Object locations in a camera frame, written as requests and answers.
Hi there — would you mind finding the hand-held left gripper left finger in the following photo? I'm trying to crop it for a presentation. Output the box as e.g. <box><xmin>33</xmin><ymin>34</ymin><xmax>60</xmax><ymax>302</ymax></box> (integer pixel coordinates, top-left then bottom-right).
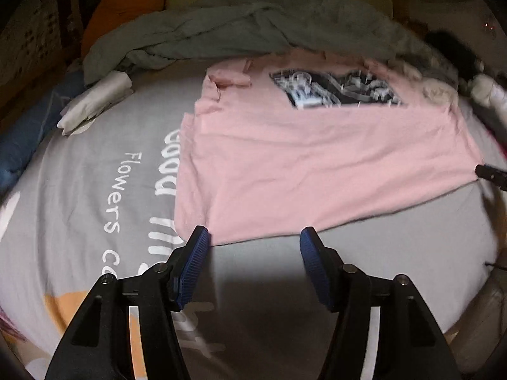
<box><xmin>44</xmin><ymin>225</ymin><xmax>211</xmax><ymax>380</ymax></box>

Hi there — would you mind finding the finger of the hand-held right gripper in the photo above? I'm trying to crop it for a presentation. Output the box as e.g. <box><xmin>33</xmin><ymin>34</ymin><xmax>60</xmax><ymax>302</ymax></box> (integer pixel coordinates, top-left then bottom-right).
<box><xmin>474</xmin><ymin>162</ymin><xmax>507</xmax><ymax>191</ymax></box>

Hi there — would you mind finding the blue cloth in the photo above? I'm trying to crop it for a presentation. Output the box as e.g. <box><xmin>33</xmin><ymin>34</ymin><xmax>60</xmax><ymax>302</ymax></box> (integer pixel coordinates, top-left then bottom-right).
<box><xmin>0</xmin><ymin>69</ymin><xmax>86</xmax><ymax>199</ymax></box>

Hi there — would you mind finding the orange pillow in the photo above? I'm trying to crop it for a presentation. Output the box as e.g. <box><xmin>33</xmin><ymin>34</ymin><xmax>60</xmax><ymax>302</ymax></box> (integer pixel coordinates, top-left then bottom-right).
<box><xmin>81</xmin><ymin>0</ymin><xmax>165</xmax><ymax>58</ymax></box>

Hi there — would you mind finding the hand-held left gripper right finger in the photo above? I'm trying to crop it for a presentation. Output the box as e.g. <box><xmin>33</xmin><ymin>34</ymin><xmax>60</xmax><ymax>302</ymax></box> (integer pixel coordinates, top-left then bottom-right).
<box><xmin>299</xmin><ymin>226</ymin><xmax>462</xmax><ymax>380</ymax></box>

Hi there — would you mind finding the pink printed t-shirt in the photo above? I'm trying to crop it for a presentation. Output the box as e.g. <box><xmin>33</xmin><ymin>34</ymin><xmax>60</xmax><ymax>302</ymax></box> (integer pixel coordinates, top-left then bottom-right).
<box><xmin>173</xmin><ymin>56</ymin><xmax>485</xmax><ymax>246</ymax></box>

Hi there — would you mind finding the grey crumpled garment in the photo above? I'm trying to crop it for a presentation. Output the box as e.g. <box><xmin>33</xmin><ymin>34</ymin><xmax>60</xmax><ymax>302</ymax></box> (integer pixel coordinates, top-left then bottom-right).
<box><xmin>82</xmin><ymin>0</ymin><xmax>460</xmax><ymax>88</ymax></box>

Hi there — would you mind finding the cream knitted cloth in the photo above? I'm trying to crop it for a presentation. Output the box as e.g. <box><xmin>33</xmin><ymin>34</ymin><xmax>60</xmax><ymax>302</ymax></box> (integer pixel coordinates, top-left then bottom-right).
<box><xmin>404</xmin><ymin>59</ymin><xmax>460</xmax><ymax>107</ymax></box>

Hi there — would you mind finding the white folded cloth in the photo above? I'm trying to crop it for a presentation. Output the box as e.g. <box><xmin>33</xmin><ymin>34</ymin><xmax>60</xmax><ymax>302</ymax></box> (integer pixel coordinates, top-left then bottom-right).
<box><xmin>56</xmin><ymin>69</ymin><xmax>134</xmax><ymax>137</ymax></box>

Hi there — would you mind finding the grey printed bed sheet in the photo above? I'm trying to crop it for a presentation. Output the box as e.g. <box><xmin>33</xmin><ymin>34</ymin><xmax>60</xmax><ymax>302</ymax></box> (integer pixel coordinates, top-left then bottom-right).
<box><xmin>0</xmin><ymin>55</ymin><xmax>504</xmax><ymax>380</ymax></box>

